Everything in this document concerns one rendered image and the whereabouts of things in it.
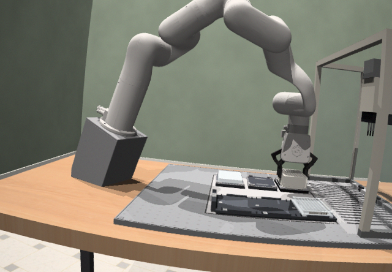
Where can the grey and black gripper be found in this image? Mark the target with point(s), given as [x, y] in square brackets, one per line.
[295, 148]

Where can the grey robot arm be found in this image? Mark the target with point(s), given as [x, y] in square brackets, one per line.
[180, 32]

